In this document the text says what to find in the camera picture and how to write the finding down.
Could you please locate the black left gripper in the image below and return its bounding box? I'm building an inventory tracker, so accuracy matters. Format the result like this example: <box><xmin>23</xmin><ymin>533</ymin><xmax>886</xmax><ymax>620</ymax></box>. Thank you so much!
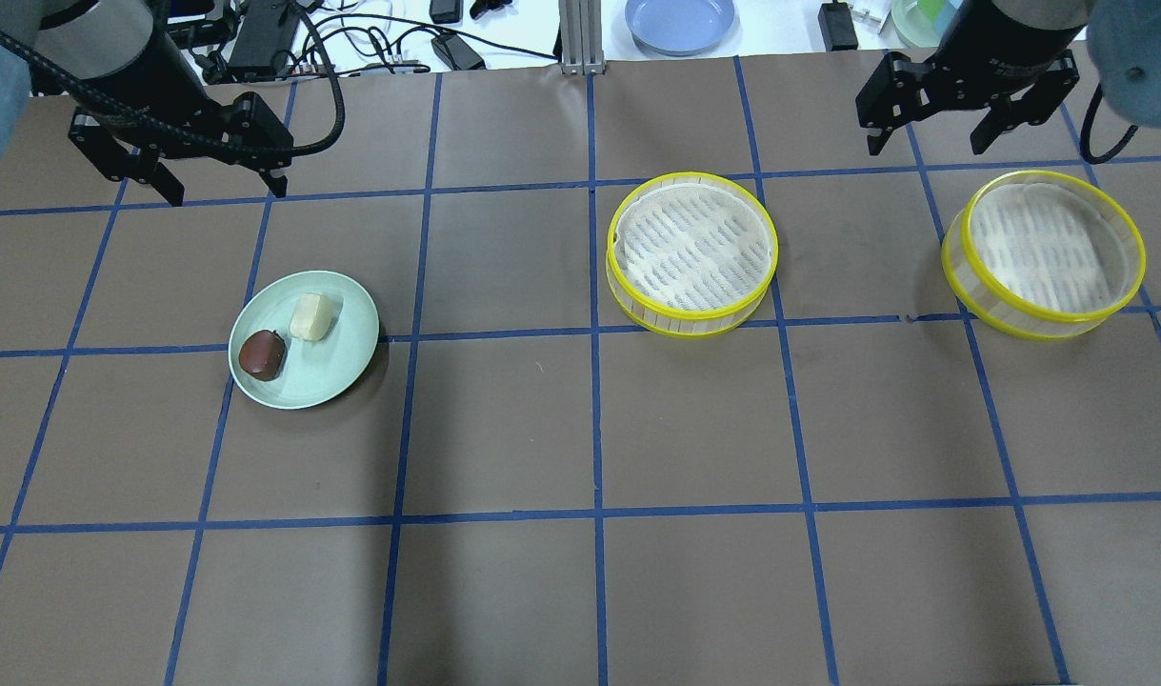
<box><xmin>68</xmin><ymin>91</ymin><xmax>293</xmax><ymax>208</ymax></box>

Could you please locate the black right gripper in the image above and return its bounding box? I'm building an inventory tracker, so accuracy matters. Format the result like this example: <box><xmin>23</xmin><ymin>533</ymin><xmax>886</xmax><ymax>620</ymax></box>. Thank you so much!
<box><xmin>854</xmin><ymin>50</ymin><xmax>1080</xmax><ymax>157</ymax></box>

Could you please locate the white steamed bun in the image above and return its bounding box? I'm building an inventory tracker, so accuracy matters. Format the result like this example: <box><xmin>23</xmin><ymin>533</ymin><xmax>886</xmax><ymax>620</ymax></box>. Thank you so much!
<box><xmin>289</xmin><ymin>293</ymin><xmax>336</xmax><ymax>342</ymax></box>

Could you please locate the yellow steamer basket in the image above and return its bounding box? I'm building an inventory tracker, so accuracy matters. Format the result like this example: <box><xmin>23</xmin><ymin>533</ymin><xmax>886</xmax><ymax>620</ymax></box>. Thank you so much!
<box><xmin>940</xmin><ymin>169</ymin><xmax>1148</xmax><ymax>340</ymax></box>
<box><xmin>605</xmin><ymin>171</ymin><xmax>781</xmax><ymax>338</ymax></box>

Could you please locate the brown steamed bun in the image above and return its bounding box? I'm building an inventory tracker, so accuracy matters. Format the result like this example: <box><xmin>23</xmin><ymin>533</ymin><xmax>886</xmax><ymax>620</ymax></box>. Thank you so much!
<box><xmin>236</xmin><ymin>330</ymin><xmax>287</xmax><ymax>382</ymax></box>

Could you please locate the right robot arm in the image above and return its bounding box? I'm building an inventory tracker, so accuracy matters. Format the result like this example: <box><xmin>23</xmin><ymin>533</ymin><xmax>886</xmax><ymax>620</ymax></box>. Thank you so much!
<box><xmin>854</xmin><ymin>1</ymin><xmax>1161</xmax><ymax>156</ymax></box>

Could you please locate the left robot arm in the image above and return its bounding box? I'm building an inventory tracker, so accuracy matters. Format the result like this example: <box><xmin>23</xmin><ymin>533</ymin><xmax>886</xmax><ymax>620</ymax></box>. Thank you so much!
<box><xmin>0</xmin><ymin>1</ymin><xmax>293</xmax><ymax>207</ymax></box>

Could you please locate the clear green bowl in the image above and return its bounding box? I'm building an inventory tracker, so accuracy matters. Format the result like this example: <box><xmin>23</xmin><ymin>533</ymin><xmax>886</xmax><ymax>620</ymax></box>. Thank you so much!
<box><xmin>890</xmin><ymin>0</ymin><xmax>962</xmax><ymax>49</ymax></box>

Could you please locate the black power adapter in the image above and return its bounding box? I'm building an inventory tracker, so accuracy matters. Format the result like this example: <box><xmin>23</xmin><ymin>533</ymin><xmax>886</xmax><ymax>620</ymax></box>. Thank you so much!
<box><xmin>819</xmin><ymin>1</ymin><xmax>859</xmax><ymax>52</ymax></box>

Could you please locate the black laptop charger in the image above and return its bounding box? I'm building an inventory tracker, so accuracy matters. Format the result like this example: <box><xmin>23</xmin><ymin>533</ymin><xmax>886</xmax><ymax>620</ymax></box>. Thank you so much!
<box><xmin>226</xmin><ymin>1</ymin><xmax>301</xmax><ymax>84</ymax></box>

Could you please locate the pale green plate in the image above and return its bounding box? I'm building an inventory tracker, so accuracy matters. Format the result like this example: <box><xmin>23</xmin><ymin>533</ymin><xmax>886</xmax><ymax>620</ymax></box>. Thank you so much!
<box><xmin>228</xmin><ymin>270</ymin><xmax>380</xmax><ymax>410</ymax></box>

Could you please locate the blue plate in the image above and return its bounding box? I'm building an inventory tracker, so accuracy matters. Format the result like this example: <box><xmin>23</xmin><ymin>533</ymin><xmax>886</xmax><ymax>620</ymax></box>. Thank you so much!
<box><xmin>623</xmin><ymin>1</ymin><xmax>737</xmax><ymax>56</ymax></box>

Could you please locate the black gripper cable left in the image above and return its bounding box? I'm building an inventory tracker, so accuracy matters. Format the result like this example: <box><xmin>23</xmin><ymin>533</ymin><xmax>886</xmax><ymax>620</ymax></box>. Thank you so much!
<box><xmin>255</xmin><ymin>0</ymin><xmax>347</xmax><ymax>158</ymax></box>

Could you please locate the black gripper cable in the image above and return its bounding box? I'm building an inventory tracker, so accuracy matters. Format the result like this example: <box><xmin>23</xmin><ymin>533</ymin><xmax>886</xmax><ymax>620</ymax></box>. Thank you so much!
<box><xmin>255</xmin><ymin>0</ymin><xmax>347</xmax><ymax>158</ymax></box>
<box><xmin>1079</xmin><ymin>84</ymin><xmax>1141</xmax><ymax>166</ymax></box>

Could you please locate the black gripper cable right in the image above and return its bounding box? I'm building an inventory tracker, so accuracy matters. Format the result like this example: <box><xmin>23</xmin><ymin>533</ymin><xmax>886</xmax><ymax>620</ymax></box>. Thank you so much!
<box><xmin>1079</xmin><ymin>84</ymin><xmax>1141</xmax><ymax>166</ymax></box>

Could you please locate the aluminium frame post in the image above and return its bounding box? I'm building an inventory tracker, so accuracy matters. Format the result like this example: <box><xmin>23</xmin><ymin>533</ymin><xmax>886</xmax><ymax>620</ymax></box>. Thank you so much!
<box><xmin>557</xmin><ymin>0</ymin><xmax>607</xmax><ymax>75</ymax></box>

